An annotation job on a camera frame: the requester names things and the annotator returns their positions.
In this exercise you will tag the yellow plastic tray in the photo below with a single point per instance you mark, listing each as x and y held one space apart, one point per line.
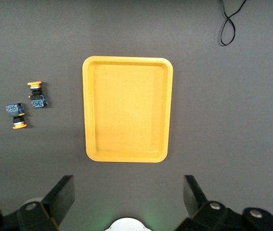
126 108

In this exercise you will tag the yellow mushroom pushbutton switch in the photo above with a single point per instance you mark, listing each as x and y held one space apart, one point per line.
14 108
38 102

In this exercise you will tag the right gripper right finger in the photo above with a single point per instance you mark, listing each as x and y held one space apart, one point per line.
195 199

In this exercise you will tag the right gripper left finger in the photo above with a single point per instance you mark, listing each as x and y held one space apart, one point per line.
59 199

